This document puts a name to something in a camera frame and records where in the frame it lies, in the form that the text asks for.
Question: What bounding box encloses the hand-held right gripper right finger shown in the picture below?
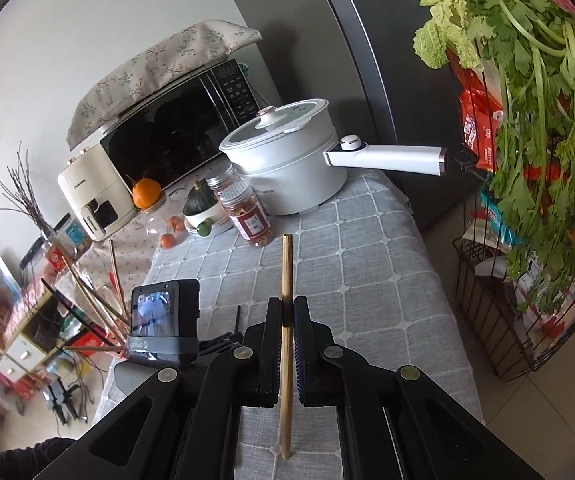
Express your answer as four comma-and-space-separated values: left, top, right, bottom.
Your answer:
292, 296, 538, 480

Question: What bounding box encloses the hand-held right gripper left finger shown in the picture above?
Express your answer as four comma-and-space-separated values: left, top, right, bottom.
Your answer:
37, 297, 284, 480

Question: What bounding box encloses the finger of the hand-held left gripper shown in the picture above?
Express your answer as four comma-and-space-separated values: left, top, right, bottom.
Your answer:
198, 331, 244, 357

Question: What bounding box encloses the light wooden chopstick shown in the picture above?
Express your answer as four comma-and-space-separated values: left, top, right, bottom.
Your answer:
64, 344, 127, 357
108, 239, 122, 306
279, 233, 295, 461

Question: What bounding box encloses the thin brown chopstick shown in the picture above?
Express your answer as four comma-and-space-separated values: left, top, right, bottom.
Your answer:
61, 255, 127, 343

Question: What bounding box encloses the person's left forearm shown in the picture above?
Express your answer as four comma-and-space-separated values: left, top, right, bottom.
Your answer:
0, 436, 77, 480

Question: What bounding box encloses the floral tablecloth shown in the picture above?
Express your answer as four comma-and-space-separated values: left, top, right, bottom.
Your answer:
62, 195, 193, 311

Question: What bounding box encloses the clear glass jar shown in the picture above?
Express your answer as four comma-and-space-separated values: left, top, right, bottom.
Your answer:
140, 192, 178, 236

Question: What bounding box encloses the dark green squash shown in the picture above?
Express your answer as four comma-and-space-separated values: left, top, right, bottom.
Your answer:
182, 180, 223, 217

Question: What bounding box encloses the clear jar with red label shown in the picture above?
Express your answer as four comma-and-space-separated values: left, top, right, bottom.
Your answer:
206, 162, 277, 248

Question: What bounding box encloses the orange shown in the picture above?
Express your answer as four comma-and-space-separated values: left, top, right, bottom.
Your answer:
132, 177, 163, 211

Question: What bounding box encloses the blue labelled box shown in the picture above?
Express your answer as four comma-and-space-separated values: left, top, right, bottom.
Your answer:
62, 220, 93, 256

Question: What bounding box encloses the cream air fryer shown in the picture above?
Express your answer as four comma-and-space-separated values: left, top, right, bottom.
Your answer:
56, 142, 141, 244

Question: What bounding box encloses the black microwave oven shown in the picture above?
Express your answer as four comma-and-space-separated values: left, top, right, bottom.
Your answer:
98, 57, 261, 201

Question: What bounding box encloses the white electric pot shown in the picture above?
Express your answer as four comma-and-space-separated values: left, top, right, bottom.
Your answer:
218, 98, 449, 217

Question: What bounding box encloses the wooden shelf unit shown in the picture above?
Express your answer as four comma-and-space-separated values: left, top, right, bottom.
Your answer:
0, 280, 83, 411

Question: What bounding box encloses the dry twig bunch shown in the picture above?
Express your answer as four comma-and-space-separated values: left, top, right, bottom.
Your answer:
0, 142, 68, 241

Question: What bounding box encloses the teal snack packet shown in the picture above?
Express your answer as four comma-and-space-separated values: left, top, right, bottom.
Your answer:
479, 195, 529, 249

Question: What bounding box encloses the floral microwave cover cloth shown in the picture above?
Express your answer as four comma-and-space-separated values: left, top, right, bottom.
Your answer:
65, 19, 263, 151

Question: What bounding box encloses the red snack packet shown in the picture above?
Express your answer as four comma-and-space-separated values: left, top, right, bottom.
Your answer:
457, 67, 506, 174

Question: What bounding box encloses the green celery bunch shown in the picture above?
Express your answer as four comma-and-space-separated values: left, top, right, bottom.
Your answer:
462, 0, 575, 314

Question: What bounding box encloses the napa cabbage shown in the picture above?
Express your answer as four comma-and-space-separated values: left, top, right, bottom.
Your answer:
413, 0, 493, 74

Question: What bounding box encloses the black wire rack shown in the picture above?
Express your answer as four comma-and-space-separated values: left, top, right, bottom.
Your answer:
450, 10, 575, 386

